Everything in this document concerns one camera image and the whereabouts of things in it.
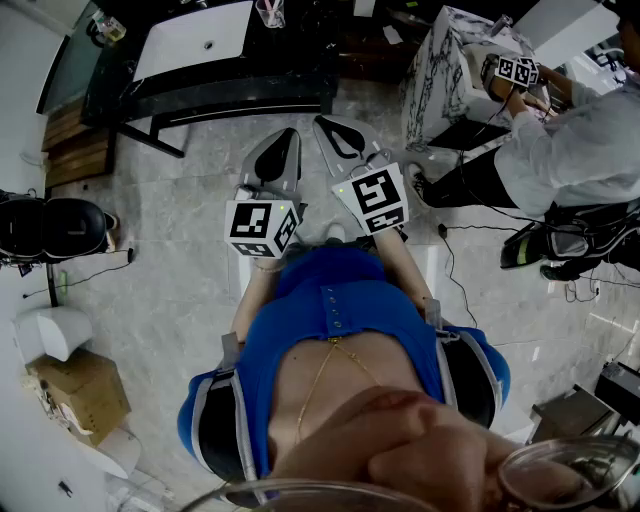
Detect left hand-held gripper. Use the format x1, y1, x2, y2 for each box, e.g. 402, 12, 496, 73
223, 127, 307, 260

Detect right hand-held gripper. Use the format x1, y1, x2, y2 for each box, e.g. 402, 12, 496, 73
312, 113, 411, 237

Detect clear glass cup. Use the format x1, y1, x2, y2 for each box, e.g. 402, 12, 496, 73
255, 0, 287, 29

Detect person's right forearm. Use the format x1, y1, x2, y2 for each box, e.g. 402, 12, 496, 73
373, 228, 437, 321

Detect person's left forearm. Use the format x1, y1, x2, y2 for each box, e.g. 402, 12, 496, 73
232, 255, 287, 346

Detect black marble vanity counter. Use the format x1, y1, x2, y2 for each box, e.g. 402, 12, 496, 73
82, 0, 342, 159

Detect white marble cabinet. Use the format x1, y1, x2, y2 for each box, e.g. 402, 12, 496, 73
399, 4, 539, 154

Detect black flat board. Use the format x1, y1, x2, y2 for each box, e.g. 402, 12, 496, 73
427, 117, 511, 151

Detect person's blue top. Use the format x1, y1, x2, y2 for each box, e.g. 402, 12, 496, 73
177, 247, 512, 476

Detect white countertop basin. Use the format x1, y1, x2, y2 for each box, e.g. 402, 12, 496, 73
462, 42, 521, 129

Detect white sink basin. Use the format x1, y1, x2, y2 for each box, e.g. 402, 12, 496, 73
132, 0, 254, 84

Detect black bag with green stripe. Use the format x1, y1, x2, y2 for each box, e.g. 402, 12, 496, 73
501, 199, 640, 281

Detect dark wooden staircase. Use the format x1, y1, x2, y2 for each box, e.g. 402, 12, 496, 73
42, 97, 117, 189

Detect plastic bottle with yellow liquid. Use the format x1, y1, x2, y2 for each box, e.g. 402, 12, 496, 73
92, 9, 128, 44

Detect frosted glass panel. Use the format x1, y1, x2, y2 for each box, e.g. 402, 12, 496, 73
37, 9, 109, 116

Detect grey black harness vest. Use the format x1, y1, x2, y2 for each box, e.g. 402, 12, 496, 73
192, 297, 504, 494

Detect small cardboard box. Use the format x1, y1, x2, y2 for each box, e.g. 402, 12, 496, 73
24, 349, 133, 449

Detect person's head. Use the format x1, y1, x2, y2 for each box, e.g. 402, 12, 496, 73
269, 387, 640, 512

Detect black equipment box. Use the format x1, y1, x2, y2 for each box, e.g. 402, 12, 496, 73
594, 360, 640, 427

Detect clear lens eyeglasses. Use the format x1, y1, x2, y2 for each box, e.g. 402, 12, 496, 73
184, 434, 640, 512

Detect black floor cable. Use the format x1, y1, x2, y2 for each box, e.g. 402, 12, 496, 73
22, 246, 135, 300
437, 223, 480, 330

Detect thin gold necklace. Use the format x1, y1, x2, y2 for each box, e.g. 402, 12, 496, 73
294, 337, 382, 446

